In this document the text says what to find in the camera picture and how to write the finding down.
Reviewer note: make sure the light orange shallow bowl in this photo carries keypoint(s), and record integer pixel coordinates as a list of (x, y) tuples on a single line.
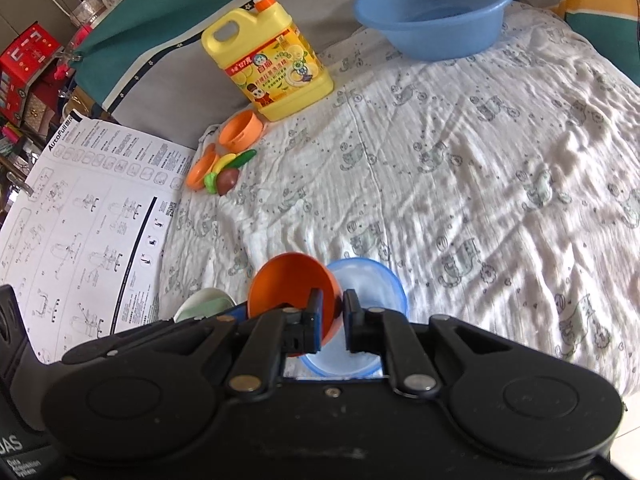
[(200, 172)]

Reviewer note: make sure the dark orange plastic bowl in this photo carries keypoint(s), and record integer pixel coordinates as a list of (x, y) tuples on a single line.
[(290, 280)]

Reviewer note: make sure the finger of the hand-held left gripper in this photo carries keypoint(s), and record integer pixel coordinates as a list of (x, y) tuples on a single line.
[(235, 313)]

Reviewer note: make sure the dark green toy vegetable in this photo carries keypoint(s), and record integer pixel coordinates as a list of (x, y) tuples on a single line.
[(245, 157)]

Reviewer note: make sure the brown toy fruit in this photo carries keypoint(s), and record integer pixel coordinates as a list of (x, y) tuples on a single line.
[(229, 179)]

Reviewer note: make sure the yellow toy banana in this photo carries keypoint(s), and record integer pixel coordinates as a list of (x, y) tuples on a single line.
[(225, 162)]

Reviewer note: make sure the clear plastic jar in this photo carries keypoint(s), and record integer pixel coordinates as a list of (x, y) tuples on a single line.
[(90, 10)]

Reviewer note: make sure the white printed blanket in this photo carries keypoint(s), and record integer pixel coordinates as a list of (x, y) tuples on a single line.
[(450, 185)]

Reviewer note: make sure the blue clear plastic bowl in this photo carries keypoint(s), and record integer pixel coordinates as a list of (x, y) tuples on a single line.
[(372, 280)]

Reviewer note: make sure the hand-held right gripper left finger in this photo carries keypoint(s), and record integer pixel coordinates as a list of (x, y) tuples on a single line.
[(312, 322)]

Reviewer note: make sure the blue plastic basin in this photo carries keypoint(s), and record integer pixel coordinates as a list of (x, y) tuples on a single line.
[(435, 20)]

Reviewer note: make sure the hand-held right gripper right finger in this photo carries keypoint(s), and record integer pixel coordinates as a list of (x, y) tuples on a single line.
[(351, 330)]

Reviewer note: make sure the green square plate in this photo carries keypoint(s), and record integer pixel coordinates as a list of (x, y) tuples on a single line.
[(205, 302)]

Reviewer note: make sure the white instruction sheet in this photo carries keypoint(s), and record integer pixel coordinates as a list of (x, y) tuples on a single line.
[(90, 220)]

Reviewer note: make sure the red toy box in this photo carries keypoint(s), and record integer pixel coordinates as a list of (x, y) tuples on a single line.
[(27, 70)]

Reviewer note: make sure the light orange plastic bowl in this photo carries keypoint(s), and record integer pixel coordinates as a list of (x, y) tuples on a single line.
[(240, 131)]

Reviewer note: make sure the teal quilt navy border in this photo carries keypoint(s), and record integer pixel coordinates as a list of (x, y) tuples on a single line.
[(150, 25)]

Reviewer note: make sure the lime green toy piece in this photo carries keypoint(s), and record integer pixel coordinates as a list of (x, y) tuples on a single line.
[(210, 181)]

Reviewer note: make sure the yellow detergent bottle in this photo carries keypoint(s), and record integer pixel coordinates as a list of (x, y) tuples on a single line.
[(270, 60)]

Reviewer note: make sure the striped teal yellow cushion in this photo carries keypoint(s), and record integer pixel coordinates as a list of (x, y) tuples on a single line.
[(605, 15)]

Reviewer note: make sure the grey pillow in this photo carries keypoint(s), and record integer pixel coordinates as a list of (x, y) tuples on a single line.
[(180, 80)]

